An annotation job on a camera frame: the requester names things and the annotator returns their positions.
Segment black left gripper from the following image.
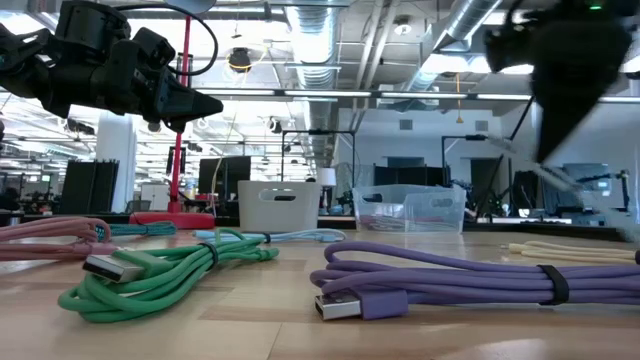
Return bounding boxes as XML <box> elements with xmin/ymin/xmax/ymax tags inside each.
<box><xmin>89</xmin><ymin>42</ymin><xmax>225</xmax><ymax>135</ymax></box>

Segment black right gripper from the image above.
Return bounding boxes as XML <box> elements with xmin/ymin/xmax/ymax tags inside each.
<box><xmin>519</xmin><ymin>0</ymin><xmax>640</xmax><ymax>164</ymax></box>

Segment grey white USB cable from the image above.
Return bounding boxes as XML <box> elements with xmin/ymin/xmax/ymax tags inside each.
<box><xmin>485</xmin><ymin>134</ymin><xmax>640</xmax><ymax>239</ymax></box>

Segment teal braided USB cable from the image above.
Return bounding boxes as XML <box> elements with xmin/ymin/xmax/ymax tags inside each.
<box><xmin>94</xmin><ymin>221</ymin><xmax>177</xmax><ymax>238</ymax></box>

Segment green USB cable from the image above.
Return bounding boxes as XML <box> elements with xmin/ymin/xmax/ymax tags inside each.
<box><xmin>57</xmin><ymin>227</ymin><xmax>280</xmax><ymax>324</ymax></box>

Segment pink USB cable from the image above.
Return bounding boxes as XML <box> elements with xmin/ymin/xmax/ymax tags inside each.
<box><xmin>0</xmin><ymin>216</ymin><xmax>119</xmax><ymax>262</ymax></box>

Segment light blue USB cable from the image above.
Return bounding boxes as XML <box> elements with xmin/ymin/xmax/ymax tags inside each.
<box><xmin>192</xmin><ymin>227</ymin><xmax>347</xmax><ymax>245</ymax></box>

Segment cream white USB cable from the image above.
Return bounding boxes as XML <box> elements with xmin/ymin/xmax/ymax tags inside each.
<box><xmin>508</xmin><ymin>240</ymin><xmax>640</xmax><ymax>265</ymax></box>

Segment purple USB cable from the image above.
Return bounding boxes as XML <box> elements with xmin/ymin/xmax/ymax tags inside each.
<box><xmin>309</xmin><ymin>241</ymin><xmax>640</xmax><ymax>321</ymax></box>

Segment white round column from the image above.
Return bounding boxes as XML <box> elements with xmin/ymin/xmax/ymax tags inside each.
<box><xmin>95</xmin><ymin>112</ymin><xmax>137</xmax><ymax>214</ymax></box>

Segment grey monitor screen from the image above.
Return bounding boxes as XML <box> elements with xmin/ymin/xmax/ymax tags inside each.
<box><xmin>562</xmin><ymin>162</ymin><xmax>612</xmax><ymax>193</ymax></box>

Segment red desk lamp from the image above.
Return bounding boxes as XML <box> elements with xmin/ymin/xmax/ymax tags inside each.
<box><xmin>128</xmin><ymin>0</ymin><xmax>217</xmax><ymax>230</ymax></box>

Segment black partition panel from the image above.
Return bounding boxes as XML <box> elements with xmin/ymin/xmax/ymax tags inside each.
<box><xmin>58</xmin><ymin>159</ymin><xmax>120</xmax><ymax>215</ymax></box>

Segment white plastic bin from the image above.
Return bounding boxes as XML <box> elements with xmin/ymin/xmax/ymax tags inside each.
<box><xmin>237</xmin><ymin>180</ymin><xmax>322</xmax><ymax>234</ymax></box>

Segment long ceiling light strip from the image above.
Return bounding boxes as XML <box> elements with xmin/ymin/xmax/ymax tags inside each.
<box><xmin>193</xmin><ymin>88</ymin><xmax>640</xmax><ymax>104</ymax></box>

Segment dark screen panel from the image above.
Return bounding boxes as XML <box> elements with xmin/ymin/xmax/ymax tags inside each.
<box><xmin>373</xmin><ymin>165</ymin><xmax>451</xmax><ymax>189</ymax></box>

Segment clear plastic bin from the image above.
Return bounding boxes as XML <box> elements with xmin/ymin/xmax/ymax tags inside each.
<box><xmin>352</xmin><ymin>183</ymin><xmax>467</xmax><ymax>235</ymax></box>

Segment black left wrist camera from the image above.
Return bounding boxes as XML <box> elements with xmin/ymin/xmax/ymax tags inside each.
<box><xmin>130</xmin><ymin>26</ymin><xmax>176</xmax><ymax>71</ymax></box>

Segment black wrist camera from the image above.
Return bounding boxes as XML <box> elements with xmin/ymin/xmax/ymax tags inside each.
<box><xmin>482</xmin><ymin>22</ymin><xmax>534</xmax><ymax>75</ymax></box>
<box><xmin>130</xmin><ymin>26</ymin><xmax>176</xmax><ymax>71</ymax></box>

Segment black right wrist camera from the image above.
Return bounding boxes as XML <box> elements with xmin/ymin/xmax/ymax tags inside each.
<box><xmin>482</xmin><ymin>22</ymin><xmax>534</xmax><ymax>75</ymax></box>

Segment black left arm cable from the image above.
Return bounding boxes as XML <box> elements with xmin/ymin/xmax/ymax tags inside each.
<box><xmin>113</xmin><ymin>2</ymin><xmax>220</xmax><ymax>77</ymax></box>

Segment black ceiling device yellow cable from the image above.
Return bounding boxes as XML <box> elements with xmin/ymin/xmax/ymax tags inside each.
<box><xmin>227</xmin><ymin>47</ymin><xmax>253</xmax><ymax>74</ymax></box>

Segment smooth silver ventilation duct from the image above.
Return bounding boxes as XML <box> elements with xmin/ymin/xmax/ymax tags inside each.
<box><xmin>399</xmin><ymin>0</ymin><xmax>504</xmax><ymax>96</ymax></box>

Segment ribbed silver ventilation duct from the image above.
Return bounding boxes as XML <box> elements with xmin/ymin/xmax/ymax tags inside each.
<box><xmin>284</xmin><ymin>0</ymin><xmax>342</xmax><ymax>169</ymax></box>

